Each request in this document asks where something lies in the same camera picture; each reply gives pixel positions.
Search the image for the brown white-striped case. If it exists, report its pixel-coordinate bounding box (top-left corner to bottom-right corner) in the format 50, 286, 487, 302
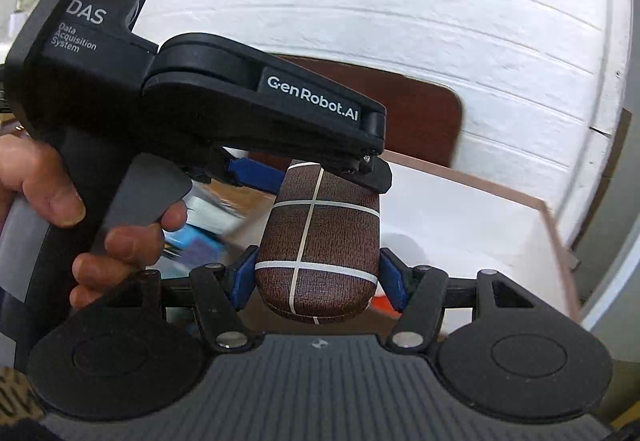
255, 160, 381, 325

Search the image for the orange silicone scrubber pad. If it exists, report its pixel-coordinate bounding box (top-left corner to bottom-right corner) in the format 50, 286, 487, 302
369, 295, 400, 320

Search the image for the blue packaged card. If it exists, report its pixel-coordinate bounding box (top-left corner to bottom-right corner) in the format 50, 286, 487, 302
163, 183, 244, 270

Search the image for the dark brown headboard panel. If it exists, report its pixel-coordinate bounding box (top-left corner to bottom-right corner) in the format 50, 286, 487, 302
282, 55, 463, 167

